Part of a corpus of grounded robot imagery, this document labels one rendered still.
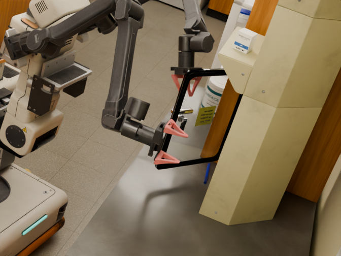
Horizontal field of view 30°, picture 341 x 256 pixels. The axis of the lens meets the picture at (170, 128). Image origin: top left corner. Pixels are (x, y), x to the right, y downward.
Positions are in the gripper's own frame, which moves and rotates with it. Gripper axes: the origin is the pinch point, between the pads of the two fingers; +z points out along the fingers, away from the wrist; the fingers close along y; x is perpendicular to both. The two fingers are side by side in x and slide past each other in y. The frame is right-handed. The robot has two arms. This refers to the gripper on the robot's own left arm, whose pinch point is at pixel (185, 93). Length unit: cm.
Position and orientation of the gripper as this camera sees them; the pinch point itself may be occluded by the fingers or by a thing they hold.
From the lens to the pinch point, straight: 224.0
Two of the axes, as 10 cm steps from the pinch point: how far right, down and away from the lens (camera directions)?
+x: -7.8, 0.8, -6.2
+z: -0.1, 9.9, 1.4
